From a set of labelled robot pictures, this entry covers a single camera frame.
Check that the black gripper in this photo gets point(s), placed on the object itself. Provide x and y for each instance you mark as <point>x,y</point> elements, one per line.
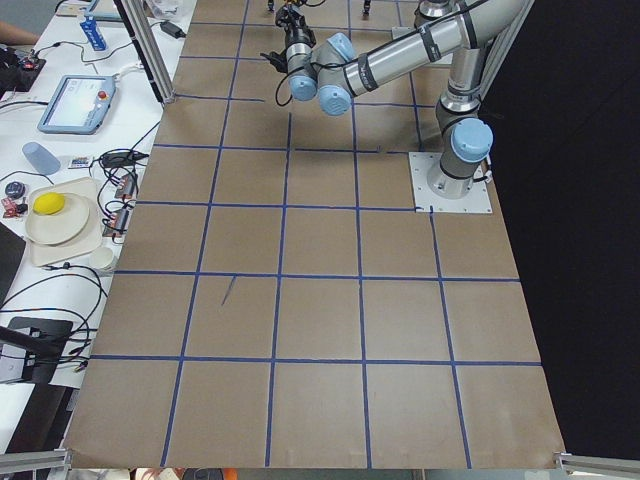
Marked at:
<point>298,34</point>

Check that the black stand base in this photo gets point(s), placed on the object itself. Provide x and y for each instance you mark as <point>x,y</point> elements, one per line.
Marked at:
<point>31,349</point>

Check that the black power adapter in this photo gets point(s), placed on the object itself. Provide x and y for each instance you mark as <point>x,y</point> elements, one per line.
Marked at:
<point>172,29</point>

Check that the blue milk carton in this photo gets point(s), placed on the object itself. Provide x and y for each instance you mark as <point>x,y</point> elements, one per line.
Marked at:
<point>92,32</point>

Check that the blue teach pendant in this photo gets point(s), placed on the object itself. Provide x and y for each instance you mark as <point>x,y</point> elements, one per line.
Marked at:
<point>79,105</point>

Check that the light blue cup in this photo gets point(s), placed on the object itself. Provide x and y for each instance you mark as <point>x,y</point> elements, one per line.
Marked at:
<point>42,160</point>

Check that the yellow lemon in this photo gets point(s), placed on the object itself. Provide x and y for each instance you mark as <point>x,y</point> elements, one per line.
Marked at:
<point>49,203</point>

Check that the white paper cup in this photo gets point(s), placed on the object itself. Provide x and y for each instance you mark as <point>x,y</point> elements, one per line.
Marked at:
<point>103,260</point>

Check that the white round plate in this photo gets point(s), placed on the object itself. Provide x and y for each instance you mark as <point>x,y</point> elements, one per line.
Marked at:
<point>61,227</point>

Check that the white tray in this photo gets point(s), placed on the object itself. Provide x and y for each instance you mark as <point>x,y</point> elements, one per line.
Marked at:
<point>89,238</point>

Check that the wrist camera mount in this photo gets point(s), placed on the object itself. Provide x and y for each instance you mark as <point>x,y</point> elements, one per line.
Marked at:
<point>277,60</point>

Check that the aluminium frame post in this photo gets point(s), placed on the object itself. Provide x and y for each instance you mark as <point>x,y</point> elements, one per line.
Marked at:
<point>139,30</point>

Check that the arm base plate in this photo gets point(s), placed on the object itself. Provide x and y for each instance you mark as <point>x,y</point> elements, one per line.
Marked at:
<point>435,192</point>

